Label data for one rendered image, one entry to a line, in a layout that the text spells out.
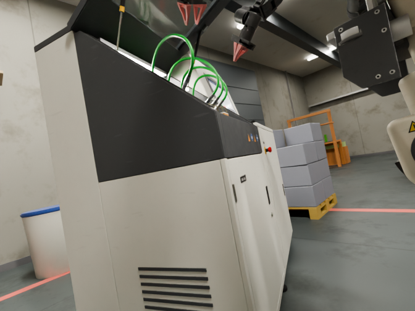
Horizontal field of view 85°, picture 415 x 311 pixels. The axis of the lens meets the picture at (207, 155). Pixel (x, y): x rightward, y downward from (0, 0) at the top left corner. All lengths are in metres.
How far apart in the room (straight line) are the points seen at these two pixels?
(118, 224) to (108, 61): 0.66
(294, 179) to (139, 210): 2.05
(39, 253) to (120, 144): 2.00
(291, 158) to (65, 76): 2.20
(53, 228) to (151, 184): 1.92
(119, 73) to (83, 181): 0.50
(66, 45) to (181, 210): 0.90
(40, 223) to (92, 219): 1.62
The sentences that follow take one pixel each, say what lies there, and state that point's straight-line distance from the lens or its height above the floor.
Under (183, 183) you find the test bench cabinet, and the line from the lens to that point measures 0.82.
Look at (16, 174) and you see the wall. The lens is 3.73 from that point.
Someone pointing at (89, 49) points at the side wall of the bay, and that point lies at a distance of 1.17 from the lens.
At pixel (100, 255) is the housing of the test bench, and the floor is 0.48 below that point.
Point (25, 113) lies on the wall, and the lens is 3.89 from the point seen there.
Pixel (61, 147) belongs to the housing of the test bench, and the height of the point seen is 0.98.
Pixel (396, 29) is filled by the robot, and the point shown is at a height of 0.98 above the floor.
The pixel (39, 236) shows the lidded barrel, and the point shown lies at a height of 0.40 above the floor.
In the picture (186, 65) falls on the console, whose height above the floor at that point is 1.47.
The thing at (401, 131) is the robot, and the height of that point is 0.77.
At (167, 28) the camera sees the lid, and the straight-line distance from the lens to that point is 1.53.
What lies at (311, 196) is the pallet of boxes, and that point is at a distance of 2.69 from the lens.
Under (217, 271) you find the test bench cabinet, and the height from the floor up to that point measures 0.42.
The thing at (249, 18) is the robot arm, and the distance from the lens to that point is 1.15.
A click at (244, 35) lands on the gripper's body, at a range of 1.14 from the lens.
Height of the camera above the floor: 0.78
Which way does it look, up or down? 2 degrees up
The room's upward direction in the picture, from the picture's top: 11 degrees counter-clockwise
